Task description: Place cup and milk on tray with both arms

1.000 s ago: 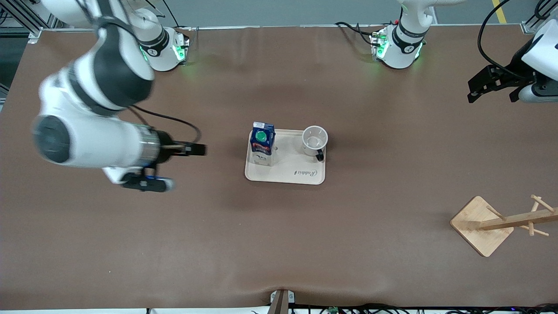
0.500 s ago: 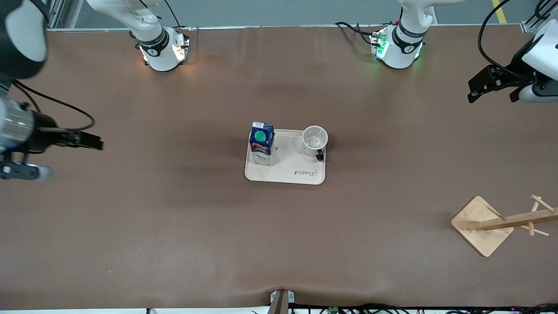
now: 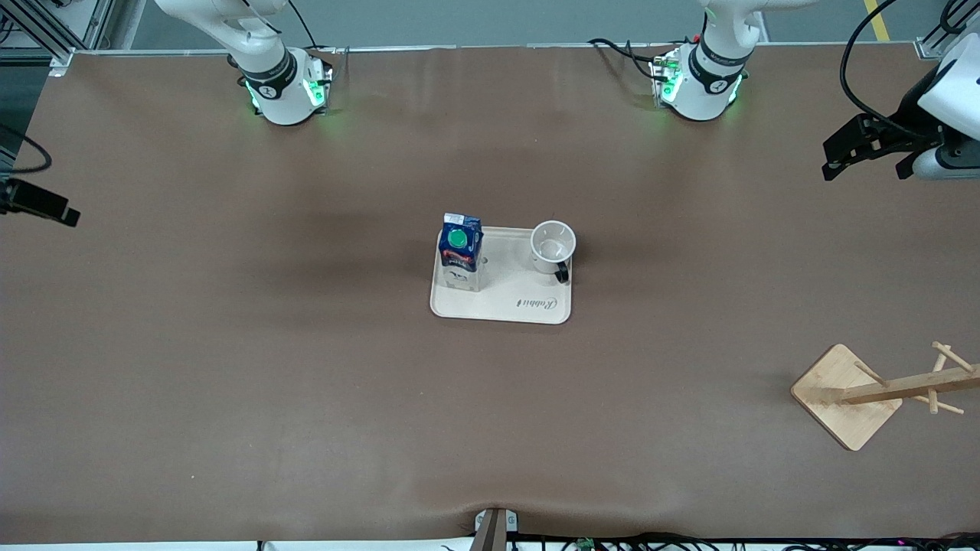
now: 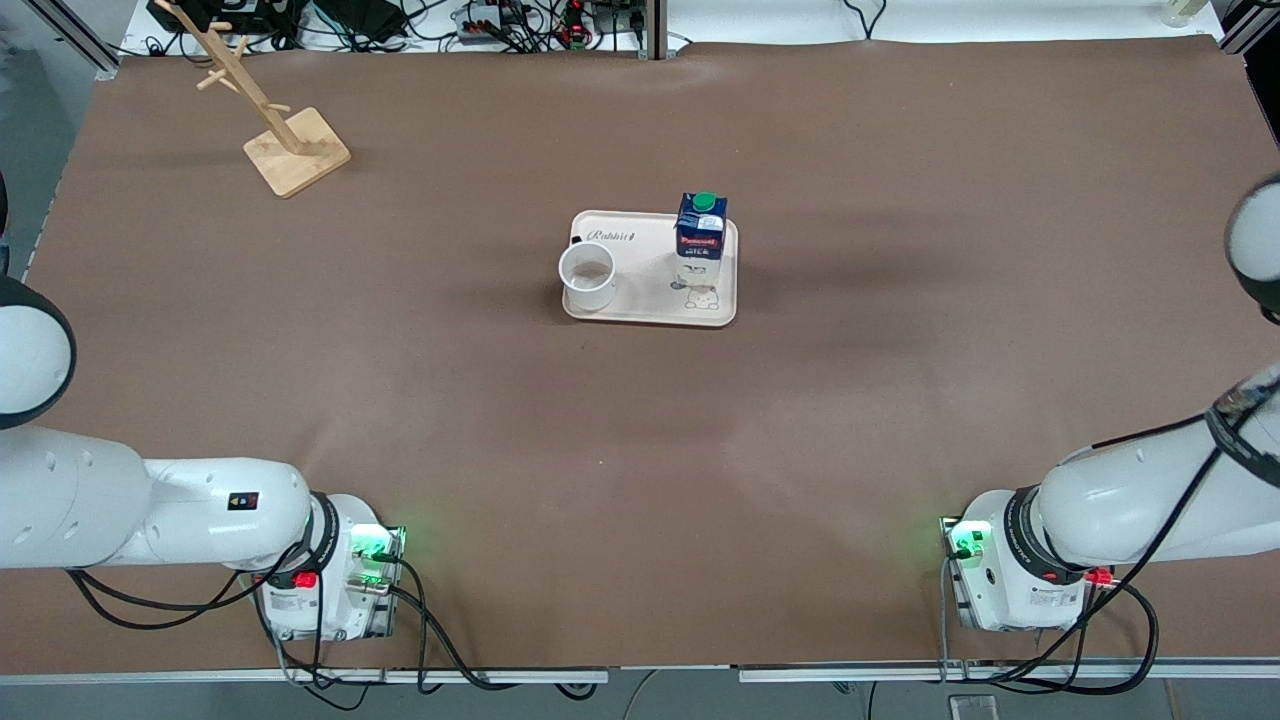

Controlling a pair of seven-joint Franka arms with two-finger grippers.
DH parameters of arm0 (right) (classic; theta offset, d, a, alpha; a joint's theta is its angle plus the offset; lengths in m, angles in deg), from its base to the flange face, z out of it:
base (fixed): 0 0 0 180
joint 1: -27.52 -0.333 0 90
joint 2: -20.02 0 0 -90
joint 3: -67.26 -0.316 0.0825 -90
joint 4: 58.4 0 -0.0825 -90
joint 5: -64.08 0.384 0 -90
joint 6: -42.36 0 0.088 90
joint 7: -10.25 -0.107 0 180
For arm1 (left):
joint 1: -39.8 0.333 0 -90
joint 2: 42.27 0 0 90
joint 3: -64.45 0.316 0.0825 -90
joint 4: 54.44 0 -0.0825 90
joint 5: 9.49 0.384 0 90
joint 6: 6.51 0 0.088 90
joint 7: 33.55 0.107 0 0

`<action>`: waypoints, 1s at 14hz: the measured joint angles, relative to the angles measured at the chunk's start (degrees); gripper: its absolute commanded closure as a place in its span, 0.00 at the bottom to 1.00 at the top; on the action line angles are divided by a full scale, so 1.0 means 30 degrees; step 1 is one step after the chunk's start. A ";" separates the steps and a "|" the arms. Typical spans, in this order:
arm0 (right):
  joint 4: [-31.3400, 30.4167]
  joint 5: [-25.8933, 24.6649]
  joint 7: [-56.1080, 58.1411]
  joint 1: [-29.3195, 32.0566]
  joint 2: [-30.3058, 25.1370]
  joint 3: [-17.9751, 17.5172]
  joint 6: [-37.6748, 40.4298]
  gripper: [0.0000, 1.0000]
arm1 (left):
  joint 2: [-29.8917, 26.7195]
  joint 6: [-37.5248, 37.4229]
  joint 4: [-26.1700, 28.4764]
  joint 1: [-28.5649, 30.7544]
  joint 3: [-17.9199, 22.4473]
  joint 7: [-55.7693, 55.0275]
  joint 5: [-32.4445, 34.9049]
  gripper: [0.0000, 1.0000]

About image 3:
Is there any white smiley mug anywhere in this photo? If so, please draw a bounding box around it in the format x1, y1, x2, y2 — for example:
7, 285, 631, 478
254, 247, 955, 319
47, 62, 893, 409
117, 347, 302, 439
530, 220, 578, 285

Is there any blue milk carton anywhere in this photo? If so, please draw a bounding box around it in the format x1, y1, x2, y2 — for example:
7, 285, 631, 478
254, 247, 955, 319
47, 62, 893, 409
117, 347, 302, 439
436, 213, 485, 293

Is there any cream tray with bear print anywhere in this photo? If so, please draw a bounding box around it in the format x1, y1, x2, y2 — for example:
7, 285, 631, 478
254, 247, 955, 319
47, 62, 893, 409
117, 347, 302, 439
430, 225, 573, 325

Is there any wooden mug stand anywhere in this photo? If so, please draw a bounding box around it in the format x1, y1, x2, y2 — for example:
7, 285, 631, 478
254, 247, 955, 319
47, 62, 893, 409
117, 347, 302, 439
790, 341, 980, 452

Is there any brown table cover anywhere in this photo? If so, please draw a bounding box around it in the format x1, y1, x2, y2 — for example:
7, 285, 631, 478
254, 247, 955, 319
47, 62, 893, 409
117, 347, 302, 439
0, 42, 980, 546

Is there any aluminium frame corner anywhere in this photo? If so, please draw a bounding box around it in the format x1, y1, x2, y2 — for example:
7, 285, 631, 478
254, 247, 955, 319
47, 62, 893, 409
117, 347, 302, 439
915, 0, 980, 60

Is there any aluminium frame with black struts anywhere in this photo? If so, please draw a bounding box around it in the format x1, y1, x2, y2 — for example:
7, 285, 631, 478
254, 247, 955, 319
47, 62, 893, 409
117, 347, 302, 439
0, 0, 117, 77

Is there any black left arm base cable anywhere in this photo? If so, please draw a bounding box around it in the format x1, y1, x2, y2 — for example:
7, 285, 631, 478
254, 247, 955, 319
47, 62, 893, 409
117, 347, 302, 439
588, 37, 668, 82

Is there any black arm base cable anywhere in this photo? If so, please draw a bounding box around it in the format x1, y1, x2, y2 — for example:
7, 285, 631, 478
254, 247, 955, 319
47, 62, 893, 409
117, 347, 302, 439
588, 37, 668, 82
286, 0, 341, 70

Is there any black right arm base cable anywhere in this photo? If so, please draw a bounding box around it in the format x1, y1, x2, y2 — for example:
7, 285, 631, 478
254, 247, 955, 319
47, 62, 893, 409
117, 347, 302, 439
286, 0, 341, 70

